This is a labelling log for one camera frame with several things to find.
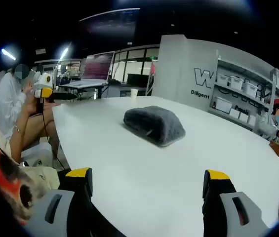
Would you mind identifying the grey towel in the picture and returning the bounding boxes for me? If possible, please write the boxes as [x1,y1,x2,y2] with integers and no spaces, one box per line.
[123,105,186,148]

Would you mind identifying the black flat monitor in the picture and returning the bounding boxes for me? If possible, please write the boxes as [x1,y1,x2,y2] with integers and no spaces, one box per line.
[126,73,150,87]

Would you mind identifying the person's left hand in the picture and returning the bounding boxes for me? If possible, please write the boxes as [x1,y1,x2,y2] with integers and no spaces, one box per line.
[23,97,46,118]

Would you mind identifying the ceiling strip light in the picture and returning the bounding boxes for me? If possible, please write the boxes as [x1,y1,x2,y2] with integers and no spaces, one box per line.
[0,48,16,61]
[59,46,70,62]

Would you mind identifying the large purple display screen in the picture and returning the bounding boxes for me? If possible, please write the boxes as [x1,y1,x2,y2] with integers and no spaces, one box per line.
[81,51,115,82]

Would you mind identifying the dark hanging ceiling screen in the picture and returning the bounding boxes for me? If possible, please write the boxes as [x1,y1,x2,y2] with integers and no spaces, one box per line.
[79,7,141,40]

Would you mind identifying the rows of white storage boxes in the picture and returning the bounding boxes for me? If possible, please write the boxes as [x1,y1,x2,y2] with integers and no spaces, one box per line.
[213,73,279,139]

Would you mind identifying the grey metal shelf rack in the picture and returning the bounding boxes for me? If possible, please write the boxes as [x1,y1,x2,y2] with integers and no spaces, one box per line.
[207,50,279,139]

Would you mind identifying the black frame standing desk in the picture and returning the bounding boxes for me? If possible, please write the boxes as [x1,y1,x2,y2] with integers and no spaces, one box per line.
[59,80,110,99]

